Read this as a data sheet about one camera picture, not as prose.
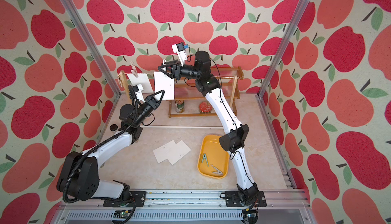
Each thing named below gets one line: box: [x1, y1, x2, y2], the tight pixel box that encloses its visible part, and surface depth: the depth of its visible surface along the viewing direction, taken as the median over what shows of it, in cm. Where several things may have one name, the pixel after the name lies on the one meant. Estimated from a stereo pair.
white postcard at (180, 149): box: [166, 139, 192, 166], surface depth 93 cm
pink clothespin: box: [130, 61, 139, 78], surface depth 68 cm
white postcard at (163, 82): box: [154, 71, 175, 100], surface depth 74 cm
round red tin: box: [198, 101, 213, 114], surface depth 110 cm
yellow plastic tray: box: [197, 134, 230, 180], surface depth 86 cm
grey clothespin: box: [211, 164, 223, 176], surface depth 84 cm
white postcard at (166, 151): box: [152, 139, 179, 164], surface depth 93 cm
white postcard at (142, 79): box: [126, 73, 154, 94], surface depth 73 cm
